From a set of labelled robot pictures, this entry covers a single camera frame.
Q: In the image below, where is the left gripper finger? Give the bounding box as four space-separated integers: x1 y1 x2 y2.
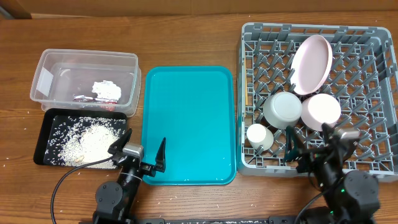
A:
108 128 132 155
155 138 166 172

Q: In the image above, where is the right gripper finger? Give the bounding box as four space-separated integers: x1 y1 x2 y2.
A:
283 126 306 162
322 123 339 145

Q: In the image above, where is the small white plate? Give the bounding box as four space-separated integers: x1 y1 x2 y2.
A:
301 93 341 131

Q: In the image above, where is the grey bowl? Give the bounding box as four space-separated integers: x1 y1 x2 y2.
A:
263 92 302 129

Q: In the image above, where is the white cup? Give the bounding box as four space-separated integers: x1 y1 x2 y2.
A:
246 124 274 150

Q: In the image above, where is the foil ball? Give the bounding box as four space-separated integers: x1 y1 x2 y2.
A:
91 80 121 101

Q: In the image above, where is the red wrapper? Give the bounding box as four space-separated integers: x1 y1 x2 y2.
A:
73 95 118 111

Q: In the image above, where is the large white plate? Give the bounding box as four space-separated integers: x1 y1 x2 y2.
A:
290 35 333 95

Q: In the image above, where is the wooden chopstick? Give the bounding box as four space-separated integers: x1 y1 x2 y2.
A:
243 58 248 106

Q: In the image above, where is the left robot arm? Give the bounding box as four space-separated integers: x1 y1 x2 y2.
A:
93 129 166 223

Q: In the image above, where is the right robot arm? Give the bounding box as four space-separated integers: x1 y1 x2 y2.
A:
283 123 380 223

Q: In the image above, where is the rice pile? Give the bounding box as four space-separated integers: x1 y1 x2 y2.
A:
44 115 127 167

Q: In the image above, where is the black rectangular tray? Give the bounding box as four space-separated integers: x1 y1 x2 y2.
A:
33 108 127 166

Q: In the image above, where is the grey dish rack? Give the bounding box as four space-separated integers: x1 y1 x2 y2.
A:
236 22 397 182

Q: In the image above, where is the teal plastic tray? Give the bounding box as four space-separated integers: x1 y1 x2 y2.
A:
141 66 236 185

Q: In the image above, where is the clear plastic bin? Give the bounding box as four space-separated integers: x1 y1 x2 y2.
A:
30 49 141 117

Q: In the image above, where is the black rail bottom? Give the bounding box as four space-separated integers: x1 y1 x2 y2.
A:
136 215 296 224

